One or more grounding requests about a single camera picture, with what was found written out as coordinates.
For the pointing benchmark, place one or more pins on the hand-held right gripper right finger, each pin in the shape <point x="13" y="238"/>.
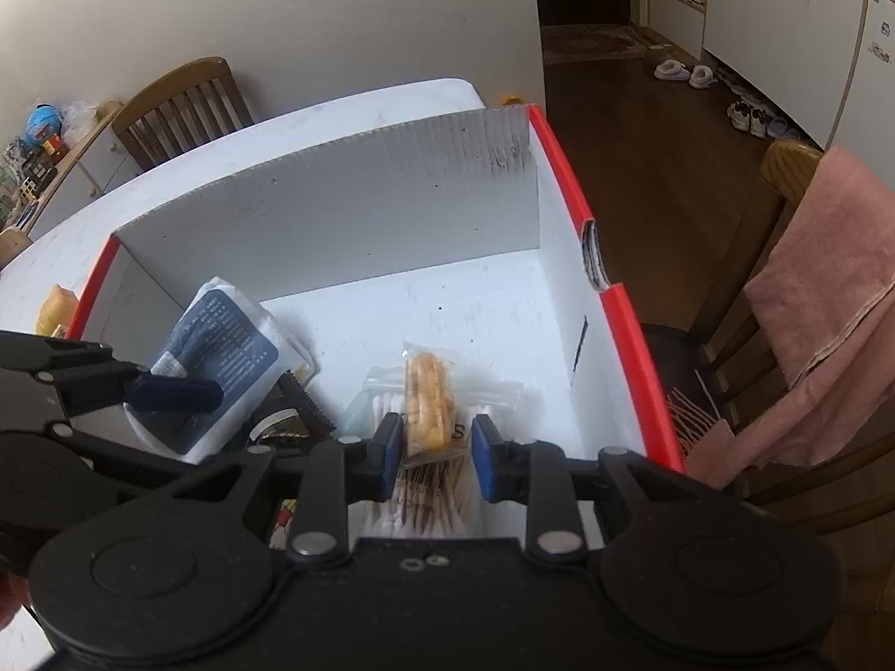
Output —
<point x="484" y="461"/>

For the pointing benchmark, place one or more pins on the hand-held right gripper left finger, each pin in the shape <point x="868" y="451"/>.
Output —
<point x="391" y="447"/>

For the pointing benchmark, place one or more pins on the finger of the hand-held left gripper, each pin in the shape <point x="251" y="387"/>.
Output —
<point x="175" y="393"/>
<point x="154" y="472"/>

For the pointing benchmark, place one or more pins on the orange biscuit snack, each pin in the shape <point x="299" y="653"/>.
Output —
<point x="428" y="398"/>

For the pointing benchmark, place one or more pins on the cotton swab pack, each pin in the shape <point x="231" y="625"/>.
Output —
<point x="437" y="503"/>

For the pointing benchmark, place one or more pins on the dark blue labelled packet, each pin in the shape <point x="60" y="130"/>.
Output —
<point x="217" y="342"/>

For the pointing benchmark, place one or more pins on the black snack packet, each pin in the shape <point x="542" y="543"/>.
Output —
<point x="294" y="412"/>

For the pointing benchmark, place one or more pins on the red cardboard box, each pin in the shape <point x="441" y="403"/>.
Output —
<point x="391" y="210"/>

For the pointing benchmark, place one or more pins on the light wooden chair back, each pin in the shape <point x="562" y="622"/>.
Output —
<point x="14" y="244"/>

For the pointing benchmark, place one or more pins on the clear plastic bag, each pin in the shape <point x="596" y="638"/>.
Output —
<point x="82" y="113"/>

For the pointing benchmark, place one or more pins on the dark wooden chair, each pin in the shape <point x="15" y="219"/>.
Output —
<point x="189" y="80"/>

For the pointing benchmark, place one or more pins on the pink towel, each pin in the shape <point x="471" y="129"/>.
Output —
<point x="825" y="293"/>

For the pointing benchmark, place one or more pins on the wooden chair with towel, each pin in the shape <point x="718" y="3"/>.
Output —
<point x="790" y="161"/>

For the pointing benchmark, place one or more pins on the white sneaker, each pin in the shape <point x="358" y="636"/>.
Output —
<point x="740" y="115"/>
<point x="761" y="123"/>

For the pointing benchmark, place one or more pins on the white slipper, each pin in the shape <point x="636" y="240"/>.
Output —
<point x="670" y="70"/>
<point x="701" y="76"/>

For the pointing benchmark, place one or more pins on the patterned floor rug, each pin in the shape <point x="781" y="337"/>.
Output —
<point x="594" y="42"/>

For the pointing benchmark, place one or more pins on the pale blue shoe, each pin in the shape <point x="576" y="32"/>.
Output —
<point x="784" y="130"/>

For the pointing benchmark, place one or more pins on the white wall cabinet unit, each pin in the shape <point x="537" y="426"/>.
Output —
<point x="769" y="0"/>

